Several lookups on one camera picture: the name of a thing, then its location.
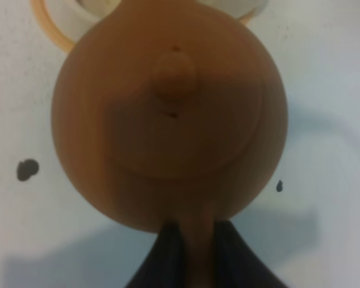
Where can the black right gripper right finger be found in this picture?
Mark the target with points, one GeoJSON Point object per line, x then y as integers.
{"type": "Point", "coordinates": [234, 264]}

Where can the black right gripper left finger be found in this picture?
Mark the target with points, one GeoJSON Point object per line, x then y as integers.
{"type": "Point", "coordinates": [164, 266]}

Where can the brown clay teapot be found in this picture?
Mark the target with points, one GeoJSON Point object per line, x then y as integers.
{"type": "Point", "coordinates": [170, 112]}

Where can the white far teacup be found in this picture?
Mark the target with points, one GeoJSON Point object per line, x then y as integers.
{"type": "Point", "coordinates": [235, 8]}

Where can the orange far cup coaster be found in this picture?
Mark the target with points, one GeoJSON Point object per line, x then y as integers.
{"type": "Point", "coordinates": [65, 24]}

